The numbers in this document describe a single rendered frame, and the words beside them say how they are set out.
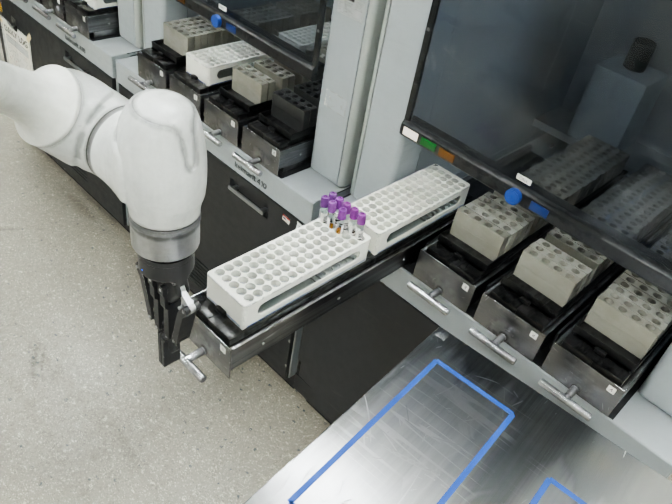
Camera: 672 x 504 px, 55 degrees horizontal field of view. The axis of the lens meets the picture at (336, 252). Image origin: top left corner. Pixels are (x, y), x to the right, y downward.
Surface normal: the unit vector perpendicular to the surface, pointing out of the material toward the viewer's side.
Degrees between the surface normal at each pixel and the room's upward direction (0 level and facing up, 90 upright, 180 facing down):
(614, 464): 0
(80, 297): 0
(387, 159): 90
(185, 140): 77
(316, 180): 0
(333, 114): 90
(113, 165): 87
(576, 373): 90
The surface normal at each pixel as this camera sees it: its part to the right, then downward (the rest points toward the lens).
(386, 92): -0.70, 0.37
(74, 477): 0.15, -0.76
